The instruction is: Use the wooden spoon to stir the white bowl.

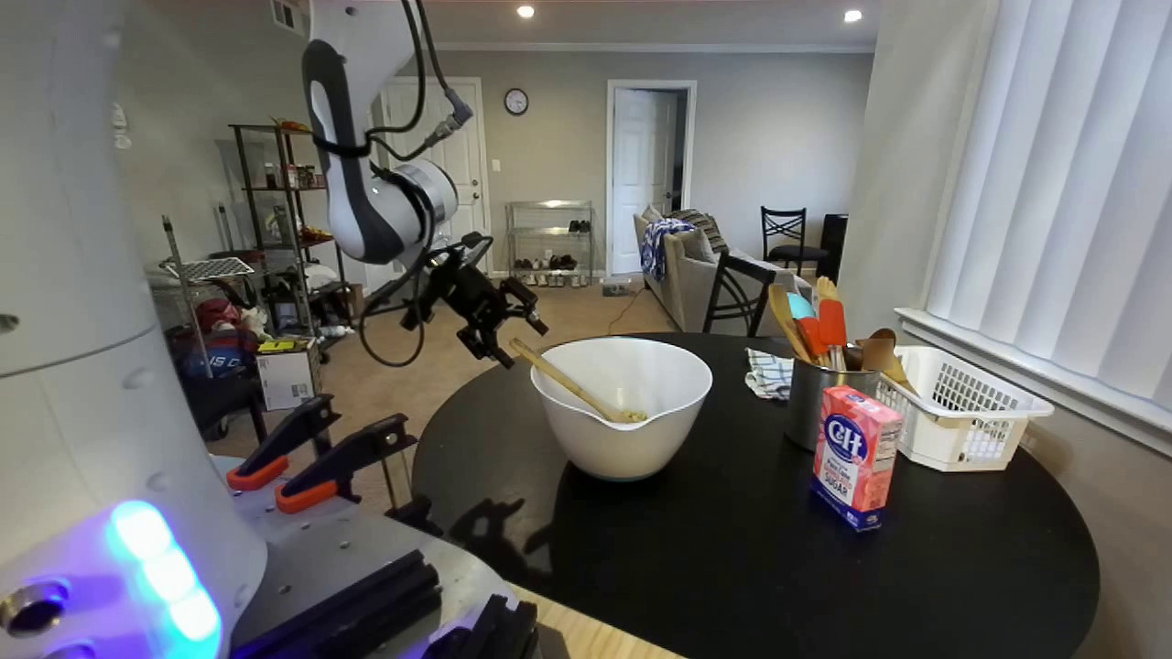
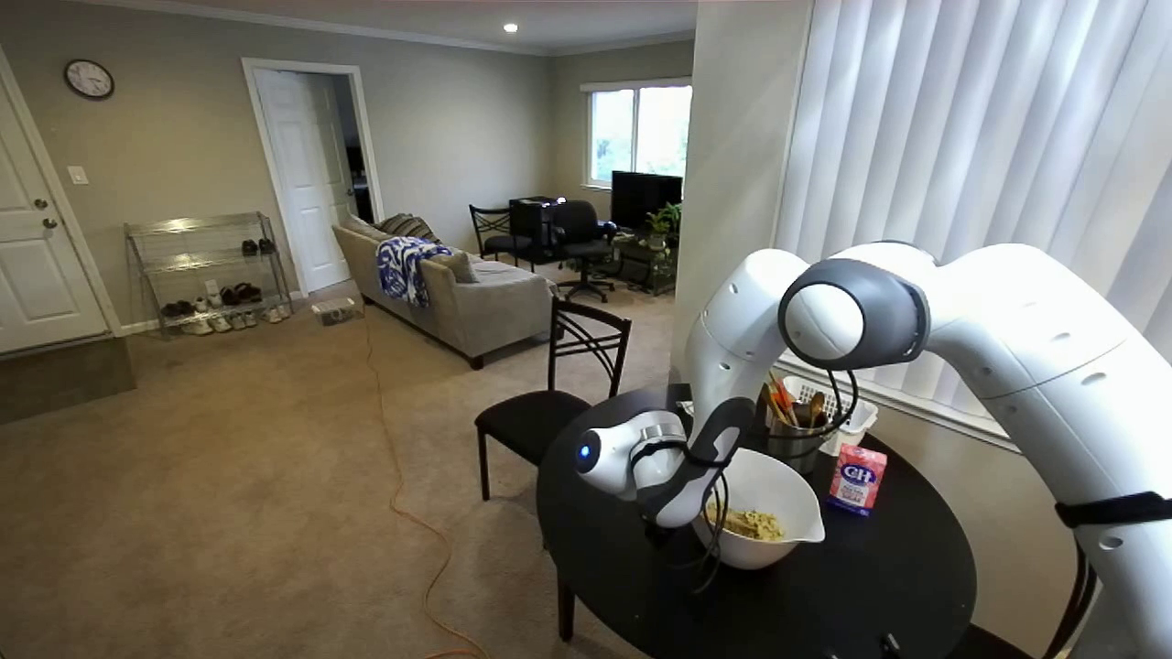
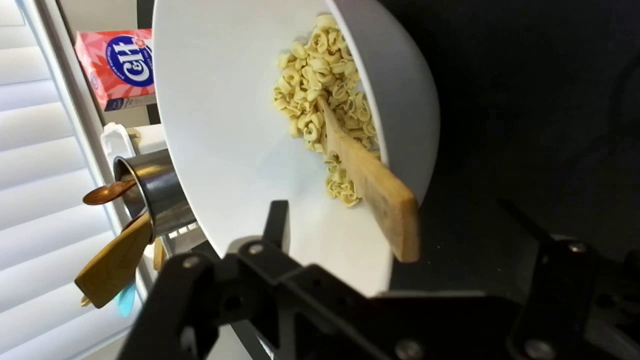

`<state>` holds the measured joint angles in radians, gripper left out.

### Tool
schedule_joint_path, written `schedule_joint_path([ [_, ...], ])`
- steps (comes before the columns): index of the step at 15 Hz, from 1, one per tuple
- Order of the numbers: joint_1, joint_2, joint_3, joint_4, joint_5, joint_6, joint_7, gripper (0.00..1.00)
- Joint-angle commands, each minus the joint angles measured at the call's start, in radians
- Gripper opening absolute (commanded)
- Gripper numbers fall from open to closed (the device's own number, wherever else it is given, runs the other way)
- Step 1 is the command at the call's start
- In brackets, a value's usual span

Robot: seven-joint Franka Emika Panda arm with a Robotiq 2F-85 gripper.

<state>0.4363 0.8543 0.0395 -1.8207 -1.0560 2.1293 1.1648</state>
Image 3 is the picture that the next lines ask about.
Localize teal silicone spatula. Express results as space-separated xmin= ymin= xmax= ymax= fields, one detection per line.
xmin=115 ymin=281 xmax=140 ymax=320

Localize pink sugar carton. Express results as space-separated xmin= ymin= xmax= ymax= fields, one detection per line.
xmin=73 ymin=27 xmax=159 ymax=114

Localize slotted wooden spoon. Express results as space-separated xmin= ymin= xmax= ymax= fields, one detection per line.
xmin=318 ymin=95 xmax=424 ymax=264

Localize brown round wooden spoon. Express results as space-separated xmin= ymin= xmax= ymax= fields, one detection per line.
xmin=80 ymin=178 xmax=138 ymax=208

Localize white mixing bowl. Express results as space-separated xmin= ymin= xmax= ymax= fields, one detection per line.
xmin=150 ymin=0 xmax=442 ymax=298

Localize white vertical blinds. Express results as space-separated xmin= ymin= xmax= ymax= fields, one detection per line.
xmin=0 ymin=0 xmax=145 ymax=360

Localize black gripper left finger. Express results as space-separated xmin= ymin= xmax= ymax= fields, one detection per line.
xmin=115 ymin=197 xmax=430 ymax=360

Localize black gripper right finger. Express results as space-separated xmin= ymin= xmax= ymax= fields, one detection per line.
xmin=495 ymin=197 xmax=640 ymax=360

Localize light wooden utensil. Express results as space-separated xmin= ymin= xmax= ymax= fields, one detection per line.
xmin=150 ymin=236 xmax=169 ymax=272

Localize dark wooden flat spatula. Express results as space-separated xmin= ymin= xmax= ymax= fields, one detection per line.
xmin=72 ymin=211 xmax=156 ymax=310

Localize yellow macaroni pasta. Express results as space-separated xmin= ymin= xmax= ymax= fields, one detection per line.
xmin=269 ymin=13 xmax=384 ymax=210

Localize metal utensil cup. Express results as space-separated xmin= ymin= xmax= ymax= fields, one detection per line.
xmin=112 ymin=148 xmax=197 ymax=236

